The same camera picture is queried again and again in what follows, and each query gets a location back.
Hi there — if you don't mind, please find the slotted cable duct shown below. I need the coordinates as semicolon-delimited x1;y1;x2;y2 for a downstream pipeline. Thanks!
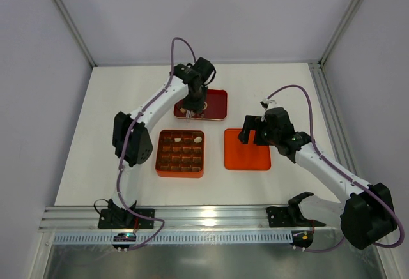
52;230;293;245

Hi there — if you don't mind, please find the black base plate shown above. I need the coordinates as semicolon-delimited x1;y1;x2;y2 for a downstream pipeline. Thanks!
97;208;155;229
266;206;291;228

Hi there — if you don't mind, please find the left aluminium frame post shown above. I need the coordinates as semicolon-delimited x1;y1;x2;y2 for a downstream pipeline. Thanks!
52;0;97;68

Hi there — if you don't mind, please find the aluminium mounting rail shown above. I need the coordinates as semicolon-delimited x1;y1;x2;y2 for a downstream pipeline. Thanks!
38;204;344;232

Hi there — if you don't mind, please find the dark red metal tray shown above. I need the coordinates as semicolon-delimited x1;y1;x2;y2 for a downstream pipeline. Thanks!
173;89;228;121

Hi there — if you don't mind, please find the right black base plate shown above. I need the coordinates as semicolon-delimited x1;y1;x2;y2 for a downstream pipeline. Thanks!
266;206;291;228

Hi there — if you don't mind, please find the orange compartment box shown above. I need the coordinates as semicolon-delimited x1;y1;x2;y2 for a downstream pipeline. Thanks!
155;130;205;179

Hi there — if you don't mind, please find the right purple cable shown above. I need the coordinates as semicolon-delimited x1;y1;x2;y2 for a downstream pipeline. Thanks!
261;84;403;253

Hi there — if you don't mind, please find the purple cable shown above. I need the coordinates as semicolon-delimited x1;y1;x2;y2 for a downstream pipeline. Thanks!
261;84;403;253
114;37;166;251

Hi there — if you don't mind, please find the right aluminium frame post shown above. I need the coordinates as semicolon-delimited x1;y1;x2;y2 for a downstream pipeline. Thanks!
318;0;364;67

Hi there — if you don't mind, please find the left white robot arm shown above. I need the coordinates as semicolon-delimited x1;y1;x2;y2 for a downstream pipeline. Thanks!
98;57;216;229

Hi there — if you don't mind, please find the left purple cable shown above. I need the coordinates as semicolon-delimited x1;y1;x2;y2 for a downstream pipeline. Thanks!
114;37;166;251

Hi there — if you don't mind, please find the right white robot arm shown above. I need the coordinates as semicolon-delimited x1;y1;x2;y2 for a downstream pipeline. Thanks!
238;107;405;250

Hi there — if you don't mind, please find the aluminium frame post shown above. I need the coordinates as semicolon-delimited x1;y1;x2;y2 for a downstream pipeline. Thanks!
52;0;97;68
318;0;364;67

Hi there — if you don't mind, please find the orange box lid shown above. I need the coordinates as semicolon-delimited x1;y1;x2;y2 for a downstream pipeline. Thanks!
224;128;272;171

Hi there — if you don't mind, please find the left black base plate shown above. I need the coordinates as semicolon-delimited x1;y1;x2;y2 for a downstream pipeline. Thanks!
97;208;155;229

